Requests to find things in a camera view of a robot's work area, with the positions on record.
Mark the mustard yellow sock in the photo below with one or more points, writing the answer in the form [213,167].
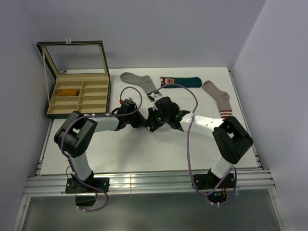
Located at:
[68,93]

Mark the dark green reindeer sock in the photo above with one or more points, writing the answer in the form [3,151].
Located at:
[175,82]

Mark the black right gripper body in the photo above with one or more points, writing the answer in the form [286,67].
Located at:
[158,119]

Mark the grey striped sock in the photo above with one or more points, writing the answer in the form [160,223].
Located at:
[143,82]

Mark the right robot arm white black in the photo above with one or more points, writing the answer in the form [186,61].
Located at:
[232,139]

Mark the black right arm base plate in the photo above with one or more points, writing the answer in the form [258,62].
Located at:
[208,181]

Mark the aluminium rail frame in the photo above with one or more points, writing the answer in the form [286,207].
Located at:
[141,176]

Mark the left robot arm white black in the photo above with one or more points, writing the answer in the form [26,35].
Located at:
[75,134]

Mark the taupe sock red cuff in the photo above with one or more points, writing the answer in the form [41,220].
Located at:
[222,98]

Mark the black compartment box beige lining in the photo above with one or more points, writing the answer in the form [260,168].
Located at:
[80,65]

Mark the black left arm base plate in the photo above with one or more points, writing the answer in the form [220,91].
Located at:
[74,186]

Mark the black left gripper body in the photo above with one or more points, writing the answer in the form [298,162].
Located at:
[135,120]

